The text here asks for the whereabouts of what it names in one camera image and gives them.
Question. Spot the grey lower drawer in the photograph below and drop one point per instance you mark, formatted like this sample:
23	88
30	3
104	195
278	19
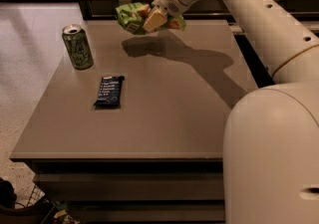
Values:
147	213

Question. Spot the dark blue snack bar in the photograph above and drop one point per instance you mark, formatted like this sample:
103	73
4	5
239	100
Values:
109	94

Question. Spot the green soda can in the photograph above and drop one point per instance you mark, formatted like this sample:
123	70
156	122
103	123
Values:
77	46

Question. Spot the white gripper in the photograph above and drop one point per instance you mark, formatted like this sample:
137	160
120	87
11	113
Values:
166	3

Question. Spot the grey drawer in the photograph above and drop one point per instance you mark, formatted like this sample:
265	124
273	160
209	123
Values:
131	187
147	213

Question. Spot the green rice chip bag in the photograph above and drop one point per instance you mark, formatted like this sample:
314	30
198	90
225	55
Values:
131	18

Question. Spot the grey upper drawer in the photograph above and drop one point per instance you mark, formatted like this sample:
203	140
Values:
131	187

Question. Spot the dark wire basket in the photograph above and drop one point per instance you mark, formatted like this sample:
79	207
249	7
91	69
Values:
39	213

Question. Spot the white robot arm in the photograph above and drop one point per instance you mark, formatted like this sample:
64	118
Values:
271	139

